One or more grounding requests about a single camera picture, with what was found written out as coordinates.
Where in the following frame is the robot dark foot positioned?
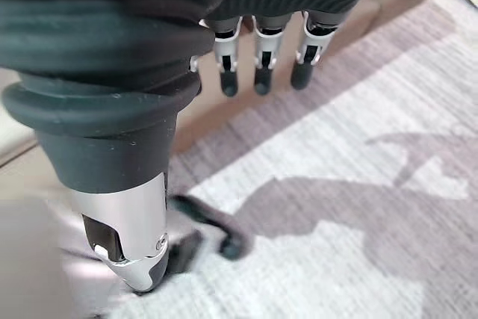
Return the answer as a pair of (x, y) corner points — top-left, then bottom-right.
(166, 193), (255, 276)

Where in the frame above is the grey patterned rug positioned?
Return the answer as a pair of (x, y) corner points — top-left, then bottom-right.
(95, 0), (478, 319)

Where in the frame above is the robot silver leg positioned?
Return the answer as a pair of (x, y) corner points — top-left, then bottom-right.
(0, 197), (131, 319)

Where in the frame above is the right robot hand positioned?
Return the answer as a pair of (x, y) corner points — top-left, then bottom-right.
(0, 0), (386, 294)

